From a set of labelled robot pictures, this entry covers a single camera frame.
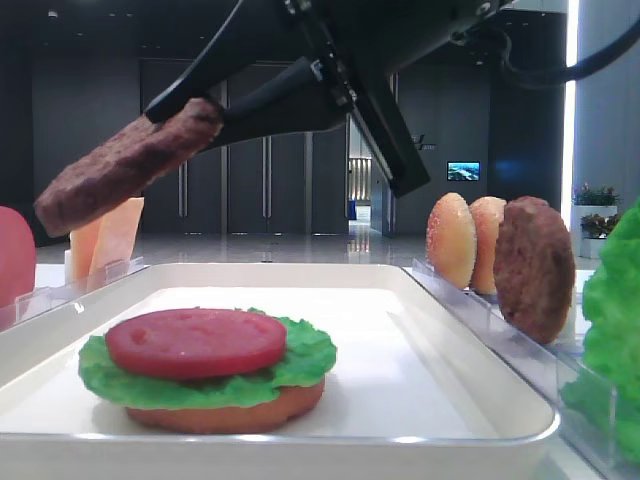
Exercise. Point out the orange cheese slice left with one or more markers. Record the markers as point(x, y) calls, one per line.
point(84, 243)

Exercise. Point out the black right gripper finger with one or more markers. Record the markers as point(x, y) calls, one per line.
point(270, 115)

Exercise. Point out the red tomato slice on tray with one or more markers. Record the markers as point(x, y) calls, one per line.
point(196, 343)

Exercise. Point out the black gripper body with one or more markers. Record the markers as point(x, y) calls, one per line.
point(349, 51)

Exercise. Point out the green lettuce leaf on tray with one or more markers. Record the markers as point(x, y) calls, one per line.
point(310, 354)

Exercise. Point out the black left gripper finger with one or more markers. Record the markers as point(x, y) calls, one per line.
point(252, 29)

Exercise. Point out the sesame bun half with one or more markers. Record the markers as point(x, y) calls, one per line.
point(487, 213)
point(451, 242)

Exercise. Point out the sesame bun half right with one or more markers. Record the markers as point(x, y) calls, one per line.
point(487, 213)

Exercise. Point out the clear acrylic rack left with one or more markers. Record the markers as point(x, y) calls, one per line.
point(43, 299)

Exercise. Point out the upright red tomato slice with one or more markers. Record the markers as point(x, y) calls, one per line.
point(18, 256)

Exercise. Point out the sesame bun half left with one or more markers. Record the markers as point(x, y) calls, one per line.
point(451, 242)

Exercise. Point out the white rectangular metal tray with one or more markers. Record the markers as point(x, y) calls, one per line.
point(413, 395)

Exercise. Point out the brown meat patty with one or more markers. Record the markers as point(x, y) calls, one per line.
point(125, 165)
point(534, 268)

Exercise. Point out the potted plants white planter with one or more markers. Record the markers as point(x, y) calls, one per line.
point(594, 215)

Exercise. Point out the upright green lettuce leaf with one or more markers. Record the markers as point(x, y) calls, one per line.
point(612, 320)

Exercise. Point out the orange cheese slice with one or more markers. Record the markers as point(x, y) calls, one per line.
point(84, 243)
point(117, 234)

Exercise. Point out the bottom bun under lettuce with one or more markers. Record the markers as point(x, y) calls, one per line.
point(292, 402)

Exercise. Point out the clear acrylic rack right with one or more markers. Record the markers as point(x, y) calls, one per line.
point(547, 368)

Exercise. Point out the clear acrylic rack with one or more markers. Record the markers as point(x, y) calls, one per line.
point(547, 368)
point(43, 299)

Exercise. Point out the wall mounted screen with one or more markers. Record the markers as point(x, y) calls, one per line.
point(463, 171)

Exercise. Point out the orange cheese slice right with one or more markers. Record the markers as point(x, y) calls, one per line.
point(117, 234)

